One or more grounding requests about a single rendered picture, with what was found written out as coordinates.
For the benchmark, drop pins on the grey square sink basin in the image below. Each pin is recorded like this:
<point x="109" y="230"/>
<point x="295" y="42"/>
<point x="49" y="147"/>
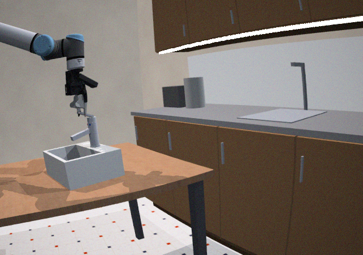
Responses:
<point x="79" y="165"/>

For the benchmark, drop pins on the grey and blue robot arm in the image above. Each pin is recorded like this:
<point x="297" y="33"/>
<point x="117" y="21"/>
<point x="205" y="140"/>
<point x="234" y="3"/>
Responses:
<point x="72" y="47"/>

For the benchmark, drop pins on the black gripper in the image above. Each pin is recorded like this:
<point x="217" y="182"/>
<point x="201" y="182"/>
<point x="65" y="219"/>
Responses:
<point x="75" y="86"/>

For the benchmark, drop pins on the grey mixer tap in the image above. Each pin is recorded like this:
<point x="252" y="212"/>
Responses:
<point x="92" y="130"/>

